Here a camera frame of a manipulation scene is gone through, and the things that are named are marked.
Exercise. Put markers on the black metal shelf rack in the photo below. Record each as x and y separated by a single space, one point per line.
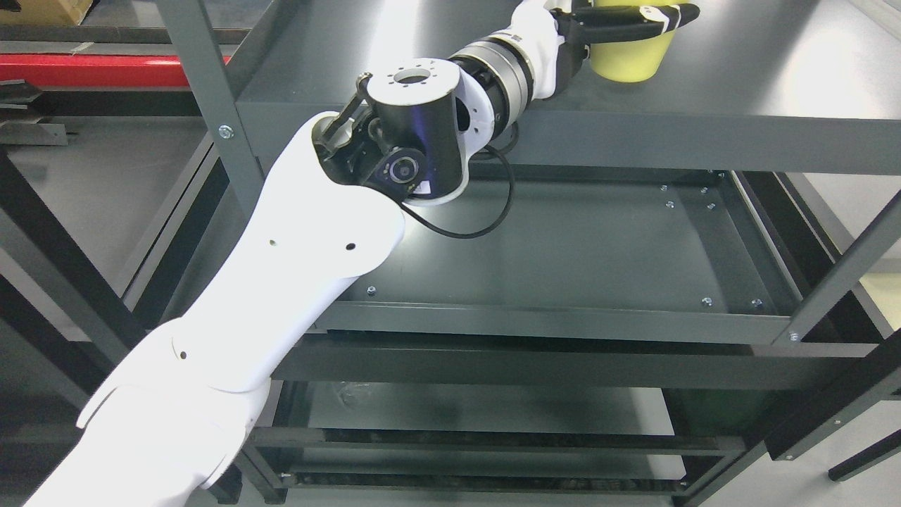
632 295

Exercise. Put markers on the yellow plastic cup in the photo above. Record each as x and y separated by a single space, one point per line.
630 62

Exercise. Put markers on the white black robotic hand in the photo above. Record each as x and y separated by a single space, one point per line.
555 36

